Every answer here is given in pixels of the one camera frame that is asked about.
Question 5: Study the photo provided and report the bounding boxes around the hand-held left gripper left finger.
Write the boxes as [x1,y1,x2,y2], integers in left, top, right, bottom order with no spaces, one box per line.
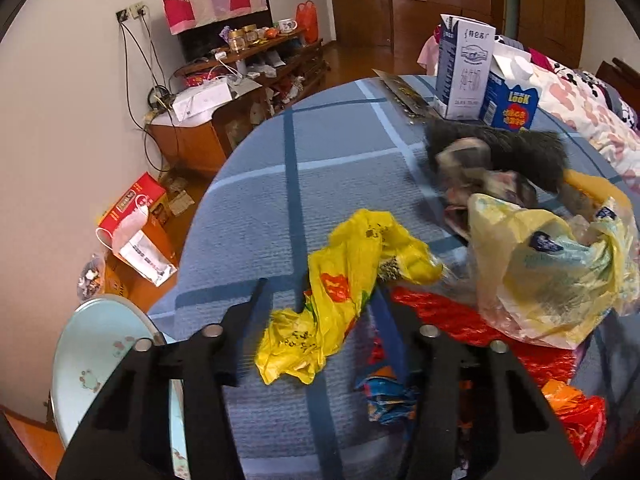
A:
[56,278,271,480]

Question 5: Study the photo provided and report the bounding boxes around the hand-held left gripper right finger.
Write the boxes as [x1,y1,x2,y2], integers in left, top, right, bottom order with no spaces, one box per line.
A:
[367,285,586,480]

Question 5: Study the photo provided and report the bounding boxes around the light blue basin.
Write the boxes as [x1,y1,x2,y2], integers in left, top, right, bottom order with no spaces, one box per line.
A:
[51,296,189,480]

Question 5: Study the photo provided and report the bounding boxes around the blue orange snack wrapper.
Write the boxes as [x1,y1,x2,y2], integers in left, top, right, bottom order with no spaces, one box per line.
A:
[354,364,422,427]

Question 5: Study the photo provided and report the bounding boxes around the red plastic bag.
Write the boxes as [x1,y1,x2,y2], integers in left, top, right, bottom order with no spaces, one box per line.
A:
[390,285,577,387]

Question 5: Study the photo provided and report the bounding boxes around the red and white carton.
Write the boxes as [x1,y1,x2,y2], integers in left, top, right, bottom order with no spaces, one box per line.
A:
[111,205,179,287]

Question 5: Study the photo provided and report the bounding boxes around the pale yellow plastic bag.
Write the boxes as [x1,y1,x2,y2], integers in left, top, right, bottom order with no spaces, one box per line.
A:
[467,169,640,351]

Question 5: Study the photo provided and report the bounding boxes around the clear bag of small items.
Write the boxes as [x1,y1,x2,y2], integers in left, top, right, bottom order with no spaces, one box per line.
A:
[77,254,107,302]

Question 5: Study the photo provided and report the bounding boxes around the blue checked tablecloth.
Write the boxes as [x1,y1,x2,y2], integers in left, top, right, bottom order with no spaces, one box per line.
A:
[147,75,640,480]

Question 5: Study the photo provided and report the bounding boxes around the wooden television cabinet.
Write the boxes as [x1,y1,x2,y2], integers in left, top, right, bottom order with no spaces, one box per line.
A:
[147,37,332,177]

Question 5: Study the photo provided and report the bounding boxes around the orange plastic wrapper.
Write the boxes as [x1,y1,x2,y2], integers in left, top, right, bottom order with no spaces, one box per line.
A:
[541,379,609,467]

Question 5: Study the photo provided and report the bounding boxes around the dark grey knit cloth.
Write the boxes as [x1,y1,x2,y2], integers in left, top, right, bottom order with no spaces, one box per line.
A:
[424,119,569,194]

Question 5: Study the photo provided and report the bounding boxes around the gold patterned packaging strip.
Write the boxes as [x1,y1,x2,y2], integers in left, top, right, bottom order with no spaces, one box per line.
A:
[372,69,437,124]

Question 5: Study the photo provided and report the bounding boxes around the white flat box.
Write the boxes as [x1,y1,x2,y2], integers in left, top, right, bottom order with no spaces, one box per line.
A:
[170,81,235,122]

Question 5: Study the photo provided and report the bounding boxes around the blue drink carton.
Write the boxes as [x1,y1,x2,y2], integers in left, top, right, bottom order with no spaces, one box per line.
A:
[479,42,544,132]

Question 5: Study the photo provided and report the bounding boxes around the white milk carton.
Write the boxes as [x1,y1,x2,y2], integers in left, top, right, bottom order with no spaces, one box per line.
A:
[434,14,497,121]

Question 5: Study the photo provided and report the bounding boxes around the pink heart print blanket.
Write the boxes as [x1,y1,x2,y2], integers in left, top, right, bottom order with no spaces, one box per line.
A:
[520,55,640,192]

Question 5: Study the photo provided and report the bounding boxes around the black television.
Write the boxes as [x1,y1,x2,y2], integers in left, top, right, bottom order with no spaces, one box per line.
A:
[177,0,274,64]

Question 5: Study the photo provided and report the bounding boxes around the group of glass jars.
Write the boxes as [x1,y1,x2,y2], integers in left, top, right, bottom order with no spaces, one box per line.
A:
[227,25,267,54]

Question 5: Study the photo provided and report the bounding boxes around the orange plastic bag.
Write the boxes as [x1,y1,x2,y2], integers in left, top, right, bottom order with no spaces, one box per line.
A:
[295,1,320,44]

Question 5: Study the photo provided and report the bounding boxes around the wooden door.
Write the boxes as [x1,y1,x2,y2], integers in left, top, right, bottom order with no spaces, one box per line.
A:
[325,0,394,52]

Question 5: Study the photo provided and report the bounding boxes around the red pink patchwork cloth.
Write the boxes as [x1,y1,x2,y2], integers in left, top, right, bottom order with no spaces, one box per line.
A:
[157,0,269,36]

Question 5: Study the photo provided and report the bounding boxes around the wooden bed headboard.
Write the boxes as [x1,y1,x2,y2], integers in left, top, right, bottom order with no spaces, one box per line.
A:
[597,57,640,92]

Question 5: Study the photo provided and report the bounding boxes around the black cables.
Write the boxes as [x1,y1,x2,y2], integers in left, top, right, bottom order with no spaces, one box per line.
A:
[117,15,174,172]

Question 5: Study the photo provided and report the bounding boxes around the wall power socket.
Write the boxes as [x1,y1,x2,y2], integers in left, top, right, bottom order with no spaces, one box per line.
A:
[116,4,150,24]

